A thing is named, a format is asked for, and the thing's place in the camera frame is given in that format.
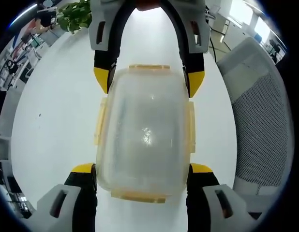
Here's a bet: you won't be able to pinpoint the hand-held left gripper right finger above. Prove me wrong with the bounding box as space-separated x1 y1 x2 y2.
185 163 263 232

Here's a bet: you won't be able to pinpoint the green potted plant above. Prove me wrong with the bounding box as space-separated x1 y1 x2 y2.
56 0 92 34

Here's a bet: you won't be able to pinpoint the grey mesh office chair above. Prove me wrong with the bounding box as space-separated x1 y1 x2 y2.
216 36 289 214

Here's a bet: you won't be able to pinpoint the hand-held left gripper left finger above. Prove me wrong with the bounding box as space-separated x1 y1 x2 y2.
36 163 97 232

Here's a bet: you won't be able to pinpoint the clear plastic container yellow buckles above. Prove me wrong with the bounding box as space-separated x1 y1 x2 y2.
92 63 196 205

